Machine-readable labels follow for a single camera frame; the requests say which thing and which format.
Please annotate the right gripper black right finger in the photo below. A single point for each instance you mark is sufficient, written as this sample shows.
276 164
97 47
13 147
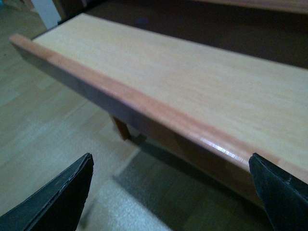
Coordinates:
285 197

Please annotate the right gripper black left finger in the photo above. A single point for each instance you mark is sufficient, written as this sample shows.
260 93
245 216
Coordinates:
58 205

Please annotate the wooden pull-out keyboard tray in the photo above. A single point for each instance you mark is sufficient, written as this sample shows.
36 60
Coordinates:
210 107

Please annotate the wooden desk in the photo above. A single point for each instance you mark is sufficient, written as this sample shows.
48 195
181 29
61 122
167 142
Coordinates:
276 36

